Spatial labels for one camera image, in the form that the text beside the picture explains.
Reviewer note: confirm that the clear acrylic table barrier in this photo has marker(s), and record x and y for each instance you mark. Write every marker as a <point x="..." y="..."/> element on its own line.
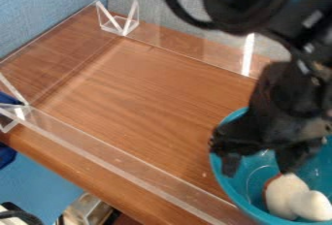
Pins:
<point x="124" y="108"/>

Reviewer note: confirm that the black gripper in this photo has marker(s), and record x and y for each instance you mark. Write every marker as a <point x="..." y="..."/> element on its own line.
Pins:
<point x="291" y="133"/>

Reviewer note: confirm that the clear acrylic corner bracket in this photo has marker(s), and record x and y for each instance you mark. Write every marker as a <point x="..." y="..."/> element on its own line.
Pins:
<point x="120" y="25"/>

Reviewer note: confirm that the white and orange toy mushroom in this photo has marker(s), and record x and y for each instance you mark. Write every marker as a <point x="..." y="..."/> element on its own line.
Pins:
<point x="290" y="199"/>

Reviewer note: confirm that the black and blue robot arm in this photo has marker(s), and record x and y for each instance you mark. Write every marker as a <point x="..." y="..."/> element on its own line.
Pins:
<point x="296" y="85"/>

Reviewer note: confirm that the dark blue object at left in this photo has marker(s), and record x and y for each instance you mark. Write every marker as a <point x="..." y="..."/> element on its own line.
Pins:
<point x="7" y="152"/>

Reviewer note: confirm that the metal frame under table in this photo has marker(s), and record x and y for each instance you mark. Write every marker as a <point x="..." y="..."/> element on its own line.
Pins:
<point x="86" y="211"/>

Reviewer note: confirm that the black and white wheel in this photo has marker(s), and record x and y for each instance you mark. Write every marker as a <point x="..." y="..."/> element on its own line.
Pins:
<point x="13" y="215"/>

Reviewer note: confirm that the blue plastic bowl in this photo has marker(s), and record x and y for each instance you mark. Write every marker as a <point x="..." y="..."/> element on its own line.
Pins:
<point x="257" y="168"/>

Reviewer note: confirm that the clear acrylic left bracket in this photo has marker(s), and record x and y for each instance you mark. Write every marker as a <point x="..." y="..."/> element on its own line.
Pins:
<point x="18" y="113"/>

